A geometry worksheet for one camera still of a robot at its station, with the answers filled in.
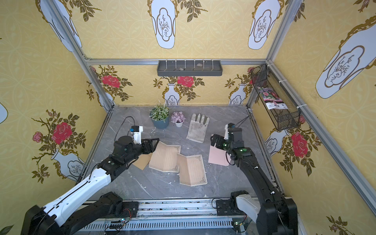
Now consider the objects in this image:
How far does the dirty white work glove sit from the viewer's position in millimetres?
1027

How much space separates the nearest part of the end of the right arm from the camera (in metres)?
0.64

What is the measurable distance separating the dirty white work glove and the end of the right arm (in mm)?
241
